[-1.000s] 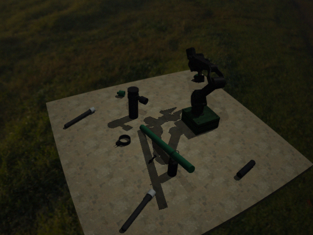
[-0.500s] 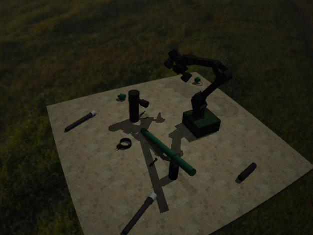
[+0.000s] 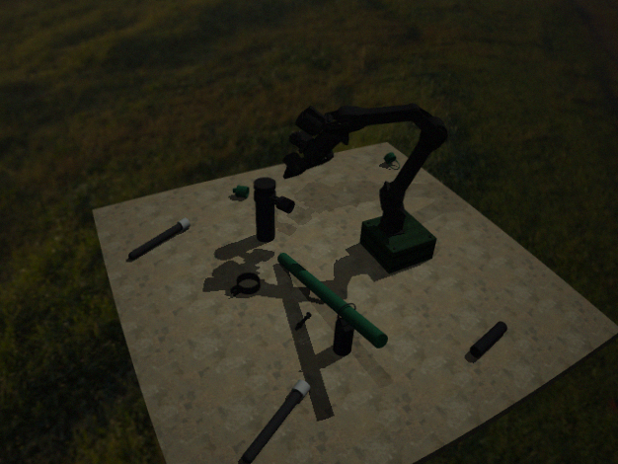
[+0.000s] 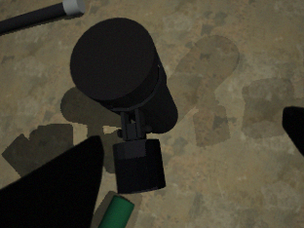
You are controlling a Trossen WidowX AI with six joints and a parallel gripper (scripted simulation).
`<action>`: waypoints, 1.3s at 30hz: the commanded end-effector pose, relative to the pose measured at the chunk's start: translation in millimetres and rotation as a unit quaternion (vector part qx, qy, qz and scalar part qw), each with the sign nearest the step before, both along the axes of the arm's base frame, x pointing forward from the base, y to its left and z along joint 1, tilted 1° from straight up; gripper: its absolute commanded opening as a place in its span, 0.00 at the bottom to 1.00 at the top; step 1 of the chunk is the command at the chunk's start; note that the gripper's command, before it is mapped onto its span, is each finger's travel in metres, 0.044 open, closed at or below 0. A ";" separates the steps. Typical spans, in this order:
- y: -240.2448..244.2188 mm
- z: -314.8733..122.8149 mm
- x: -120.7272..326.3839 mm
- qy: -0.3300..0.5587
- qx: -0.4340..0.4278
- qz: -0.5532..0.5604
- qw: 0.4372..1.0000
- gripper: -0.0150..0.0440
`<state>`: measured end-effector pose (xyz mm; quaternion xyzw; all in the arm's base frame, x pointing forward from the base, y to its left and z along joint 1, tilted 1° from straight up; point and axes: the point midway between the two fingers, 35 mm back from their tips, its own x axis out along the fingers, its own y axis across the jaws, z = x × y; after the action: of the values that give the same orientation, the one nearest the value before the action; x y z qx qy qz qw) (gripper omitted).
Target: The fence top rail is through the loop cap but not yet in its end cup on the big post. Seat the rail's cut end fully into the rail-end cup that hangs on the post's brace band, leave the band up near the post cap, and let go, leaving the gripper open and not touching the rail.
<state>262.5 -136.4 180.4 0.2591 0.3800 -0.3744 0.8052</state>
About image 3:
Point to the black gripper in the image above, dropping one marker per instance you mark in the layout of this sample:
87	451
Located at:
314	155

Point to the black bolt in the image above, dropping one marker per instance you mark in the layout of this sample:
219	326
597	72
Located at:
299	325

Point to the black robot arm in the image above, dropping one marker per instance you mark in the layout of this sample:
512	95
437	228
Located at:
353	118

